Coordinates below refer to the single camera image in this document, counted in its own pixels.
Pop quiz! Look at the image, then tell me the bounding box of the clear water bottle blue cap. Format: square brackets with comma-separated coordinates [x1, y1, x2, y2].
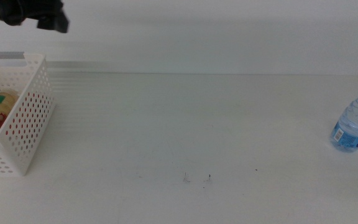
[330, 85, 358, 153]

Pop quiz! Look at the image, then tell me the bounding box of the white perforated plastic basket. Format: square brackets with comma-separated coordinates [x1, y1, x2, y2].
[0, 52, 55, 178]

